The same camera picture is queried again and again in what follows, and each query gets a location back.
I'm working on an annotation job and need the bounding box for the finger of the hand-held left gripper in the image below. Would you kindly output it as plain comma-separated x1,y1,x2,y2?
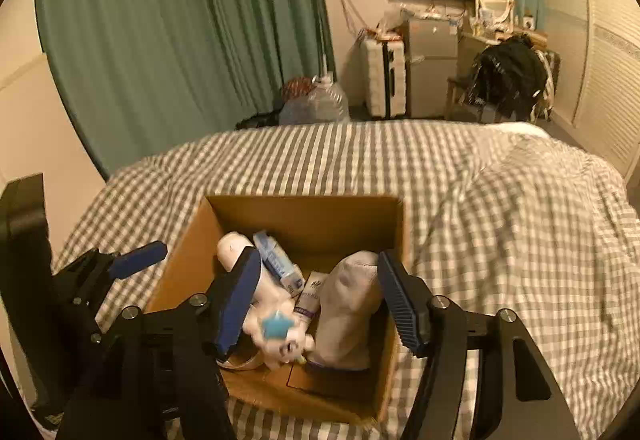
52,241,169,302
60,293,127,347

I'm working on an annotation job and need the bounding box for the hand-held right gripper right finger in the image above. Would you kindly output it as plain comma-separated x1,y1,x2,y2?
377,249,581,440

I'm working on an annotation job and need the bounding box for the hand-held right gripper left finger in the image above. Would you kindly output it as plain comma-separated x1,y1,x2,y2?
57,247,264,440

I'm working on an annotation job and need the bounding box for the white tape roll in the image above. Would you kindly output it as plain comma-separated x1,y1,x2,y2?
217,347,266,371

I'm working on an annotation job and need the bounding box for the white toy figure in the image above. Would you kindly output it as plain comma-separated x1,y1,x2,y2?
242,290,317,372

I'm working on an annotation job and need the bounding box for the blue tissue packet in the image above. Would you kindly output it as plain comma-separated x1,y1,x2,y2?
252,231,306,297

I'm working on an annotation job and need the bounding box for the white cream tube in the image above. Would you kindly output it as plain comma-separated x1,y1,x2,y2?
292,270,329,322

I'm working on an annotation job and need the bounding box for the brown cardboard box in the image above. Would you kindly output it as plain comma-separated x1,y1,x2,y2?
145,194,414,426

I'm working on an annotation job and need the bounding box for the checked blanket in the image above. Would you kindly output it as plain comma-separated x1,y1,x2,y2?
52,119,640,440

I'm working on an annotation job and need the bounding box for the white bed sheet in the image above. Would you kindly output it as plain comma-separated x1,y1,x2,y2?
492,121,551,139

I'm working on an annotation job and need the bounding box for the clear plastic bag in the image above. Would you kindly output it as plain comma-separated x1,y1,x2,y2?
375,10,406,39
278,73,350,126

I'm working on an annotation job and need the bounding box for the white suitcase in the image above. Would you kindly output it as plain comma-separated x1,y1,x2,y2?
361,36,409,117

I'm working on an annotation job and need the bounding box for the dark patterned bag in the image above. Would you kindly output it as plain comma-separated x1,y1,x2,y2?
281,76,315,102

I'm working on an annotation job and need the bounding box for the grey small fridge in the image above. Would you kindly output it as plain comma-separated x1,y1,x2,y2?
406,15,461,117

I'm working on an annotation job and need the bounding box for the wide green curtain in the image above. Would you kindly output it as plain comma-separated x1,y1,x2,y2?
34,0,336,181

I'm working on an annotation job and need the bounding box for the wooden dressing table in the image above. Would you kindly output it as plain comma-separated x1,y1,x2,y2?
457,24,549,71

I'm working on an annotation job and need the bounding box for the striped chair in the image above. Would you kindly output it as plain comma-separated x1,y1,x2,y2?
446,49,562,122

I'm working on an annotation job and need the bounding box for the white louvred wardrobe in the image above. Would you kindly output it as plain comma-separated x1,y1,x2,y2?
535,0,640,172

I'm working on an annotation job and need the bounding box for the wall cable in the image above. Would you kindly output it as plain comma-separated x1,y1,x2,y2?
337,0,367,38

